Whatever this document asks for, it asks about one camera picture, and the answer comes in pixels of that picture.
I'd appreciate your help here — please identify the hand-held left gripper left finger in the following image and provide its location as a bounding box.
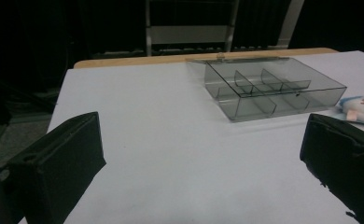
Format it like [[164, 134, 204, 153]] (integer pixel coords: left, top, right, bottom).
[[3, 111, 107, 224]]

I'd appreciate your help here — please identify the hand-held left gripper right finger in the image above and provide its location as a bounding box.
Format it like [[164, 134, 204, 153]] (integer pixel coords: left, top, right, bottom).
[[300, 113, 364, 224]]

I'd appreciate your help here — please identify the white and blue plush toy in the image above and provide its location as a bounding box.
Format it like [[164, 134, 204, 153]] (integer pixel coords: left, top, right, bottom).
[[336, 95, 364, 126]]

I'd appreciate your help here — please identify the clear grey compartment box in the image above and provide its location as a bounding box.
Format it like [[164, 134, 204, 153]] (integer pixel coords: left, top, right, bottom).
[[185, 52, 348, 123]]

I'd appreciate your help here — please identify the white table cover sheet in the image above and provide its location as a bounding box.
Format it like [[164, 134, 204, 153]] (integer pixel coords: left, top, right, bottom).
[[17, 49, 364, 224]]

